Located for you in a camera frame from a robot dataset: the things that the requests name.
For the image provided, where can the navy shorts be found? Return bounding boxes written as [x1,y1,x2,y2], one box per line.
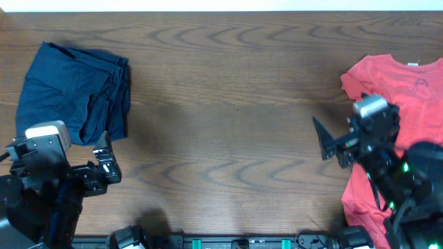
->
[15,42,130,145]

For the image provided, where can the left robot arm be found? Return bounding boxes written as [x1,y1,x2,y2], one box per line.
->
[1,132,149,249]

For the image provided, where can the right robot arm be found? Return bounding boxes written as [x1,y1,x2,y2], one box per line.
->
[312,105,442,248]

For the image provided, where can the red t-shirt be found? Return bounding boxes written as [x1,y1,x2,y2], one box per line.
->
[341,54,442,249]

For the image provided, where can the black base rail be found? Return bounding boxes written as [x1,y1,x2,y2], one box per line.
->
[71,234,342,249]

